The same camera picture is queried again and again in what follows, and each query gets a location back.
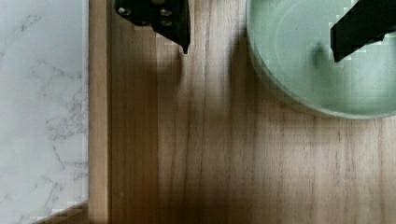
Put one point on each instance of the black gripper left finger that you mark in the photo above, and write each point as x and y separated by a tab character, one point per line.
169	18

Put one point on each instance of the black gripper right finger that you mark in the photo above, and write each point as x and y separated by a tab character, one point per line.
367	22

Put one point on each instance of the light green cup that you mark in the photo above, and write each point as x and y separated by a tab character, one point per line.
289	45

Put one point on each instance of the wooden drawer tray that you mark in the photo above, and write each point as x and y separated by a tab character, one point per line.
194	137

